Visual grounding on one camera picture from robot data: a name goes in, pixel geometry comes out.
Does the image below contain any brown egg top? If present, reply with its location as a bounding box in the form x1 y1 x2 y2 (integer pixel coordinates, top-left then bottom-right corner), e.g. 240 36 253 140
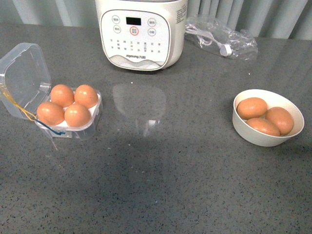
64 103 91 127

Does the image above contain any brown egg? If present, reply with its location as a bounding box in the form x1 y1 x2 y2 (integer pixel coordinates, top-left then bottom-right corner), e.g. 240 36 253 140
265 107 293 135
246 118 280 137
236 97 268 120
64 103 91 127

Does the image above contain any clear plastic egg box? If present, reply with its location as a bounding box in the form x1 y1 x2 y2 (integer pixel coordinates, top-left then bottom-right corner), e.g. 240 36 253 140
0 42 103 140

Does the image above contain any brown egg box back-right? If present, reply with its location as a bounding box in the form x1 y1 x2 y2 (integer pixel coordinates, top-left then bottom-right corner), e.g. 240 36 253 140
74 84 98 109

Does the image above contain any brown egg back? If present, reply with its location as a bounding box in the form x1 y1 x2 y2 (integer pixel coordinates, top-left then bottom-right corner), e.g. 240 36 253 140
236 97 268 120

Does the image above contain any brown egg box back-left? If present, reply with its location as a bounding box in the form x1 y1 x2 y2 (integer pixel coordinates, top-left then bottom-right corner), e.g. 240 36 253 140
50 84 74 108

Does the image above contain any brown egg front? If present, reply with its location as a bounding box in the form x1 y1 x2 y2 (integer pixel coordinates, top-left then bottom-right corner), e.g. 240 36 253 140
246 118 280 137

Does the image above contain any brown egg box front-left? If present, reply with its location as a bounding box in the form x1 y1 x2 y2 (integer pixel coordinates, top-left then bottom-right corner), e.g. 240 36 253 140
37 101 64 126

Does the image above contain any brown egg right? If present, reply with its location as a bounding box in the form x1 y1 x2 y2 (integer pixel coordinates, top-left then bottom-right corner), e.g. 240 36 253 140
265 107 293 135

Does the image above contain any white Joyoung blender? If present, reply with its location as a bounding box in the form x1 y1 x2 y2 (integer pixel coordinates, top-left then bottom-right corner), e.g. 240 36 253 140
95 0 188 71

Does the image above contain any blue rubber band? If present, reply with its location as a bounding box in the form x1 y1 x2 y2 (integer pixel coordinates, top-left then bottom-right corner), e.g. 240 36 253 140
35 119 65 136

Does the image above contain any clear plastic bag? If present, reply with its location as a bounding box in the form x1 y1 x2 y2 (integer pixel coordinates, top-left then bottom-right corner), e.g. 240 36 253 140
185 15 258 60

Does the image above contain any white round bowl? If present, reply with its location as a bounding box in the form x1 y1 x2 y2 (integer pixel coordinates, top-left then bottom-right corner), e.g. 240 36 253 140
232 89 305 147

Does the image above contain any yellow rubber band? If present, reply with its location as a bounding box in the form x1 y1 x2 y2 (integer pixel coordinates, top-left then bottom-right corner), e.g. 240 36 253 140
0 86 37 121

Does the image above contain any grey pleated curtain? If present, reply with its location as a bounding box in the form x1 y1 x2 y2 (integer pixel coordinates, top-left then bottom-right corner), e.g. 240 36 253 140
0 0 312 40

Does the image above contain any white power cable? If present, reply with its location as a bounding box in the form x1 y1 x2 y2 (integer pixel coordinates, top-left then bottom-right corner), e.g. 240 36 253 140
184 24 232 57

